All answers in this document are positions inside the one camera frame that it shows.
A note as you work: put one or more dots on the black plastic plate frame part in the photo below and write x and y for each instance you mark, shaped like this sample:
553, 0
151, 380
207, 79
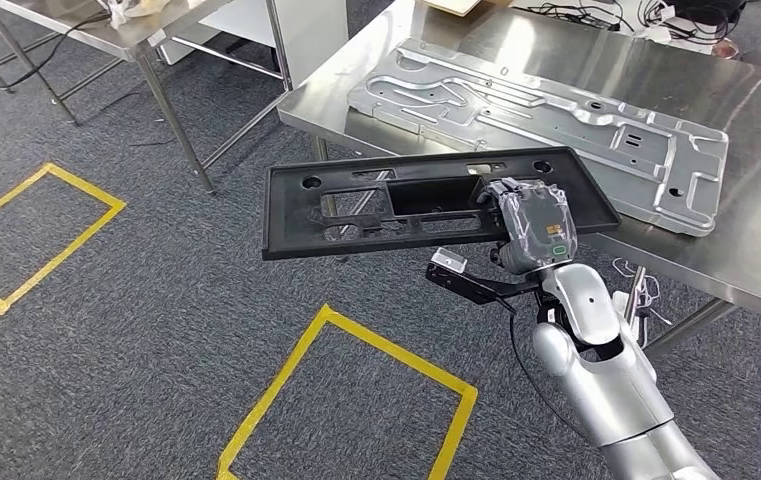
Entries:
294, 225

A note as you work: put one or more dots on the crumpled clear plastic wrap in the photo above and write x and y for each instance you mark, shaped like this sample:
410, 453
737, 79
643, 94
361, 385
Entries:
135, 10

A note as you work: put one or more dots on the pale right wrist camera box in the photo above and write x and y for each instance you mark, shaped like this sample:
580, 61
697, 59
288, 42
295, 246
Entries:
449, 260

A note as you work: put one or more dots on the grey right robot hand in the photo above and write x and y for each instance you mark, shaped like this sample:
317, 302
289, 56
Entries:
539, 225

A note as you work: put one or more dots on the stamped sheet metal panel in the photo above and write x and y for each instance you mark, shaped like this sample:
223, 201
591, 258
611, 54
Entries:
552, 106

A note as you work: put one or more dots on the cardboard piece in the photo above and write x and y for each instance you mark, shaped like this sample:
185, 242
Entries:
459, 5

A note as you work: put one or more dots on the stainless steel table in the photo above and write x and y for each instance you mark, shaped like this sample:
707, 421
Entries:
55, 10

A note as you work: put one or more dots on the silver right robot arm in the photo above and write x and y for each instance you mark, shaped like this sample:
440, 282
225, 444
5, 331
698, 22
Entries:
612, 391

